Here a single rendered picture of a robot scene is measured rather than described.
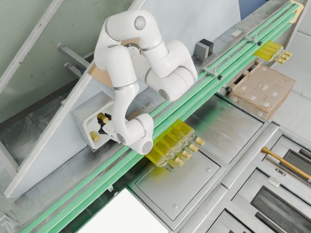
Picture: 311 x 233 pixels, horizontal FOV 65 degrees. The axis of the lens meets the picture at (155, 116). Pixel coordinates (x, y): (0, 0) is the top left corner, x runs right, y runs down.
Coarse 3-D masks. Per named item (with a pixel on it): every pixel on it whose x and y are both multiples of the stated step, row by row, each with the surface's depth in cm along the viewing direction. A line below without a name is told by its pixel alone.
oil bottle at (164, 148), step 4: (156, 140) 129; (160, 140) 129; (156, 144) 128; (160, 144) 128; (164, 144) 128; (160, 148) 126; (164, 148) 126; (168, 148) 126; (172, 148) 126; (164, 152) 125; (168, 152) 125; (172, 152) 125; (168, 156) 124
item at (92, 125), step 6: (102, 108) 104; (108, 108) 114; (96, 114) 103; (84, 120) 100; (90, 120) 113; (96, 120) 116; (84, 126) 101; (90, 126) 115; (96, 126) 119; (96, 132) 121; (90, 138) 109; (102, 138) 119; (108, 138) 120; (96, 144) 117; (102, 144) 118
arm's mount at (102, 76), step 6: (126, 42) 102; (132, 42) 105; (138, 42) 108; (138, 48) 109; (96, 66) 97; (90, 72) 98; (96, 72) 99; (102, 72) 101; (96, 78) 101; (102, 78) 103; (108, 78) 106; (108, 84) 108
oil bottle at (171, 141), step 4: (164, 132) 133; (160, 136) 131; (164, 136) 131; (168, 136) 131; (172, 136) 131; (164, 140) 130; (168, 140) 129; (172, 140) 129; (176, 140) 129; (168, 144) 128; (172, 144) 128; (176, 144) 128; (180, 144) 128; (176, 148) 127; (176, 152) 129
